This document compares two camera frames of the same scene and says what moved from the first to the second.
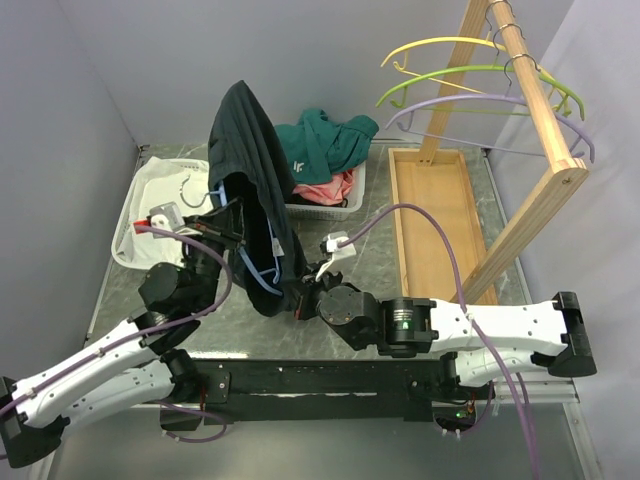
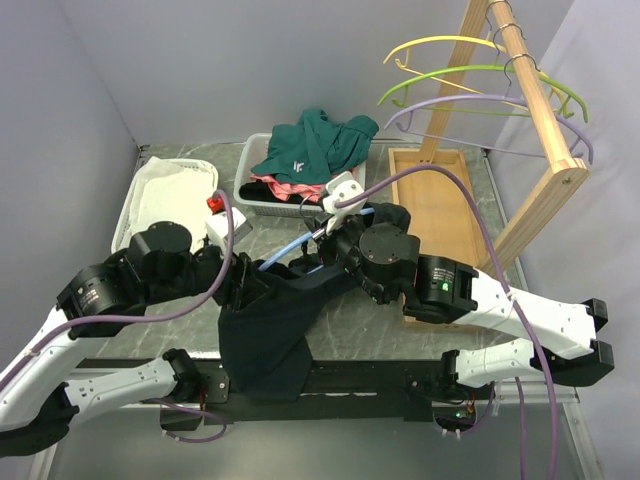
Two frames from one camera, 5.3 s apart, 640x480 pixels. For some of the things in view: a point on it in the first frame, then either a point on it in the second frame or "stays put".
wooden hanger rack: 443,250 stays put
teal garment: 317,148 stays put
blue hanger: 256,270 → 316,234
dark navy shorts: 251,169 → 265,319
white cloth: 164,180 stays put
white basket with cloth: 157,182 stays put
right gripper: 310,286 → 326,241
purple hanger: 407,116 stays put
